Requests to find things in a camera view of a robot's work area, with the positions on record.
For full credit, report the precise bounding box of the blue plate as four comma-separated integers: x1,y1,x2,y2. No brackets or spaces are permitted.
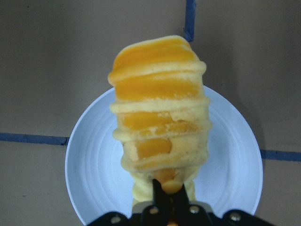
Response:
65,87,263,225

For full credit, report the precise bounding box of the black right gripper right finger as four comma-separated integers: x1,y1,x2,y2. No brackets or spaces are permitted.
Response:
174,185,199,226

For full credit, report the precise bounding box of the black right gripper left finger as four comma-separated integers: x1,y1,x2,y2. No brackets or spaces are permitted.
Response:
151,179,173,226

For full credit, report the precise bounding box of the yellow sliced bread loaf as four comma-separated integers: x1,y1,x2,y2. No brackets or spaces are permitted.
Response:
108,35,212,204

